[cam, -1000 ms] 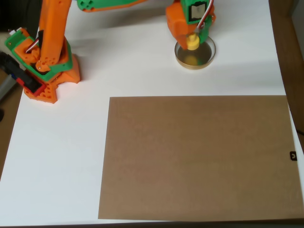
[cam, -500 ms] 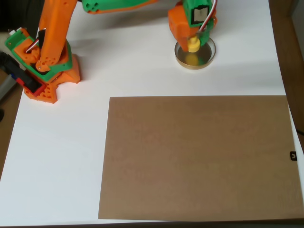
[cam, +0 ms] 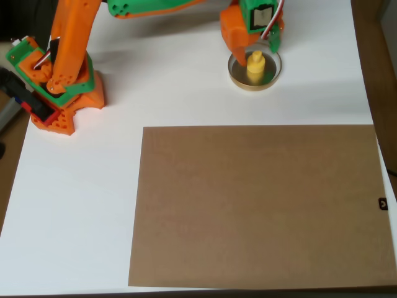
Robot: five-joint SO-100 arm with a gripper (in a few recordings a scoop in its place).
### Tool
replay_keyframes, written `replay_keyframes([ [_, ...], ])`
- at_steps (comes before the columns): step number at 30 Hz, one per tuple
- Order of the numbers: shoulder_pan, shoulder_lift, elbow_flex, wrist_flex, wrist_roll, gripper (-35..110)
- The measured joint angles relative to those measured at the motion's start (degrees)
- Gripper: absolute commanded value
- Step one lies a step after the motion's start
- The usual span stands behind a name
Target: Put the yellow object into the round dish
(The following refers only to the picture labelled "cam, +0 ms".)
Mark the small yellow peg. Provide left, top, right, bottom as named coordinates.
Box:
left=246, top=50, right=267, bottom=85

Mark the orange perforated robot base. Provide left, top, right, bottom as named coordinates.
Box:
left=30, top=70, right=107, bottom=137

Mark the round shallow dish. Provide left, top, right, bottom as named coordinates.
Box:
left=227, top=42, right=283, bottom=92

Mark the large white board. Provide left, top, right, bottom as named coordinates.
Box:
left=0, top=0, right=397, bottom=296

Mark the brown cardboard sheet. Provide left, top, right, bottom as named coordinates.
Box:
left=127, top=124, right=397, bottom=287

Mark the black and red table clamp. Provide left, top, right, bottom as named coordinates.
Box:
left=0, top=66, right=61, bottom=133

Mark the white red servo cable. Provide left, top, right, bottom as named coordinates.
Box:
left=261, top=0, right=286, bottom=40

